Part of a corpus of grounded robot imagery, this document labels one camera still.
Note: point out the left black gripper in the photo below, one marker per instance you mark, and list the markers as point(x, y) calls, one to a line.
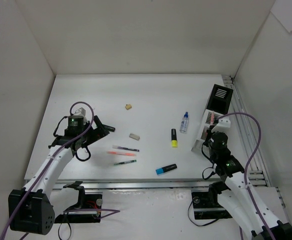
point(96, 130)

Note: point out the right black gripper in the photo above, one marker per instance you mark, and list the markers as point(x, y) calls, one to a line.
point(211, 136)

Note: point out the pink red gel pen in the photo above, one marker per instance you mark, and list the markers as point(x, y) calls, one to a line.
point(212, 118)

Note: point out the green cap highlighter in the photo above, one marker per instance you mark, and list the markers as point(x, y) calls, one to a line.
point(110, 128)

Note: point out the neon orange gel pen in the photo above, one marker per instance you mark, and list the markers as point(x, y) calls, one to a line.
point(127, 154)

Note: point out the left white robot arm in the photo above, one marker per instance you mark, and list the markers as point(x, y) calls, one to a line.
point(32, 209)

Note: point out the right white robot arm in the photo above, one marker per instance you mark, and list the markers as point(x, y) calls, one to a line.
point(237, 195)

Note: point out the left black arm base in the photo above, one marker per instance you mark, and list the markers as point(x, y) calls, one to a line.
point(76, 205)

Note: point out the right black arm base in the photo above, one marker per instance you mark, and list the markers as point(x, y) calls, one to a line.
point(205, 207)

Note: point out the white black stationery organizer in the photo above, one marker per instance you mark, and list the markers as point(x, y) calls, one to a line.
point(218, 104)

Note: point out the small tan eraser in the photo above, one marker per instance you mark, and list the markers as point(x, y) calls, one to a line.
point(128, 106)

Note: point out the yellow cap highlighter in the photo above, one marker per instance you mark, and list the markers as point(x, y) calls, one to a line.
point(174, 141)

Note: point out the grey rectangular eraser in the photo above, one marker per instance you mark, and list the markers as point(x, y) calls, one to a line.
point(134, 136)

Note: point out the green gel pen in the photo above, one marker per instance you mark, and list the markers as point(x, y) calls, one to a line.
point(125, 162)

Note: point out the blue cap highlighter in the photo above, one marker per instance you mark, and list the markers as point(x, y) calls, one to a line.
point(166, 169)

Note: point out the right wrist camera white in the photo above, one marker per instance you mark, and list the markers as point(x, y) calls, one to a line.
point(221, 125)

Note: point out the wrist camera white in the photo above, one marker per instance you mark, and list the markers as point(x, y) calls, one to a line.
point(81, 112)
point(221, 125)

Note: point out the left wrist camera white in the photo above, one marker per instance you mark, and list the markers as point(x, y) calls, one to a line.
point(81, 112)

